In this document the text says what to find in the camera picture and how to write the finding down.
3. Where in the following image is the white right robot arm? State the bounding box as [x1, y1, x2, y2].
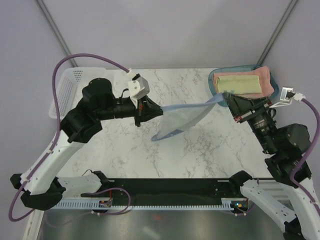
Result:
[222, 92, 320, 240]

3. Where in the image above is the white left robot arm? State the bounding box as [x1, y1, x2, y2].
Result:
[10, 78, 163, 211]

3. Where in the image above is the yellow green towel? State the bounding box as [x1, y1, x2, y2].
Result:
[215, 75, 262, 95]

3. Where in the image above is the blue towel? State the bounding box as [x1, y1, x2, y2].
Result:
[151, 93, 224, 142]

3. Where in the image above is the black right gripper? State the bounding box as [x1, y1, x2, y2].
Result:
[222, 91, 278, 153]

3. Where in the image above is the silver aluminium rail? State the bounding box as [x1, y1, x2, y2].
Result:
[259, 178, 294, 210]

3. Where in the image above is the right corner frame post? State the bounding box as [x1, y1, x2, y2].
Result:
[256, 0, 300, 65]

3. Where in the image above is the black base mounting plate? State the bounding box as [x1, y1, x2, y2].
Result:
[98, 176, 252, 203]

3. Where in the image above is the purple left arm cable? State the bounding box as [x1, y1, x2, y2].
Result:
[8, 53, 132, 222]

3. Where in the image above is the pink terry towel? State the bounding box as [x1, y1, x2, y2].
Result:
[208, 66, 275, 99]

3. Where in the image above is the white slotted cable duct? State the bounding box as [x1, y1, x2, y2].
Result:
[52, 197, 234, 211]

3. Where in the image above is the white plastic basket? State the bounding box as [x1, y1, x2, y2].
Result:
[56, 67, 115, 119]

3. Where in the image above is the corner frame post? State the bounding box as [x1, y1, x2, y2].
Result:
[34, 0, 72, 56]
[256, 0, 300, 65]

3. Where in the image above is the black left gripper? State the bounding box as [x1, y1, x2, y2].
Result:
[97, 95, 167, 128]

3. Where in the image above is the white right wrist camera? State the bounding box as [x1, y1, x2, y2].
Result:
[270, 86, 306, 109]

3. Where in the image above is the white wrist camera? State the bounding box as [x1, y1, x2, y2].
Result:
[128, 73, 150, 100]
[270, 86, 306, 109]

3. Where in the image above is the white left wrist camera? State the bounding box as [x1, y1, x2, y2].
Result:
[128, 73, 150, 100]

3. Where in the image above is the left corner frame post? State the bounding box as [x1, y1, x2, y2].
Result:
[34, 0, 72, 56]

